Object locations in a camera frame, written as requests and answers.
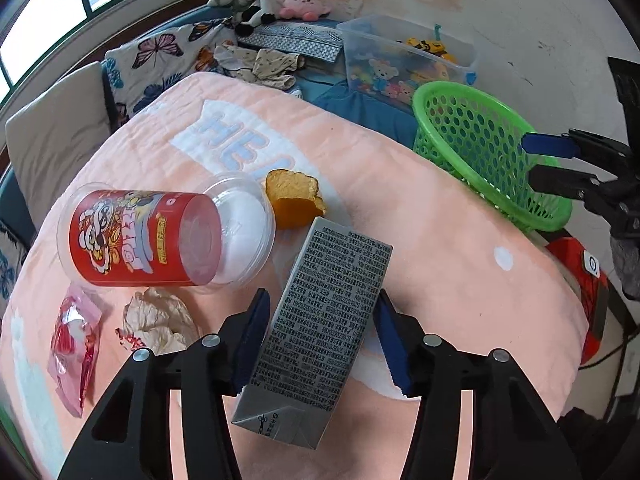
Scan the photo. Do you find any red appliance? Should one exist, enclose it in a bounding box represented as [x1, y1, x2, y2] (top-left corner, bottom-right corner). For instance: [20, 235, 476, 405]
[545, 234, 610, 366]

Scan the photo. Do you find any orange peel piece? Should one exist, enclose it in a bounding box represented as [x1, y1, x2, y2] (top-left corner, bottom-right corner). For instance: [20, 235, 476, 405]
[264, 169, 328, 231]

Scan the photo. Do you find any pink snack packet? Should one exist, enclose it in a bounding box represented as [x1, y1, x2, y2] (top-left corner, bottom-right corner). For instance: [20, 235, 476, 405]
[47, 282, 103, 418]

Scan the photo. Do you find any grey milk carton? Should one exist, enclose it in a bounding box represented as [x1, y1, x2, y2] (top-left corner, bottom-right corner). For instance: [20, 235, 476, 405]
[231, 216, 394, 451]

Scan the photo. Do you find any beige paper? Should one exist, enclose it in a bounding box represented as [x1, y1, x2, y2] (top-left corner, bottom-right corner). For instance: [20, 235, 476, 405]
[116, 286, 201, 356]

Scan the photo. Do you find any clear cup with red label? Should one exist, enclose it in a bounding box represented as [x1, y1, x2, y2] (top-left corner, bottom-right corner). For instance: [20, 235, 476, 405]
[56, 171, 277, 289]

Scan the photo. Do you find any black and white patterned mat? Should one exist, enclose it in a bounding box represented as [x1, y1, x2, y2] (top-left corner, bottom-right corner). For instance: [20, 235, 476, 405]
[237, 21, 346, 63]

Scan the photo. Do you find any beige patterned cloth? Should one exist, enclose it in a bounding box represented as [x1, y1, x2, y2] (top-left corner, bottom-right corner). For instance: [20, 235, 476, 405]
[214, 44, 307, 92]

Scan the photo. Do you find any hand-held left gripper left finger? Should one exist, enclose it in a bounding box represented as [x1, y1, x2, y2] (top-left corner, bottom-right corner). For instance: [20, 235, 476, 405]
[57, 287, 273, 480]

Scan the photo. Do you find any pink plush toy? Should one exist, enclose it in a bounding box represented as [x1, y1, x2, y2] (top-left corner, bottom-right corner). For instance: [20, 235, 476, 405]
[278, 0, 333, 22]

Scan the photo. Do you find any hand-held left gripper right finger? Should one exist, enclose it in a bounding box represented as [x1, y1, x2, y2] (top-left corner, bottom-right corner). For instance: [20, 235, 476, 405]
[372, 290, 583, 480]

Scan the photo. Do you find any clear plastic storage box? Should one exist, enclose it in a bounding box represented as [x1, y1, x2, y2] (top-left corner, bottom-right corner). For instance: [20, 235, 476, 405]
[336, 16, 478, 111]

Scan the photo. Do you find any yellow toy vehicle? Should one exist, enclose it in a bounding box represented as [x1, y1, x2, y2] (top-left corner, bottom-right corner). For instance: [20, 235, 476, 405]
[405, 36, 458, 63]

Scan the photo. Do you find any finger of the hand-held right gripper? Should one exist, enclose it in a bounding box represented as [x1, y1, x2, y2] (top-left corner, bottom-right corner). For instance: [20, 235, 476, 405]
[527, 162, 616, 203]
[520, 128, 628, 161]

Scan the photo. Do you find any grey pillow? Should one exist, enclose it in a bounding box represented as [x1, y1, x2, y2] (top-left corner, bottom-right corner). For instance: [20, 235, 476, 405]
[5, 61, 112, 211]

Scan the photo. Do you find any person's right forearm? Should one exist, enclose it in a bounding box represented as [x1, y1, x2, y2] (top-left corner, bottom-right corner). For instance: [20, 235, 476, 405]
[610, 232, 640, 302]

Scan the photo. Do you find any green plastic basket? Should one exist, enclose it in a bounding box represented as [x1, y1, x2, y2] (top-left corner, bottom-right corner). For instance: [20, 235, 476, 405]
[411, 81, 573, 233]

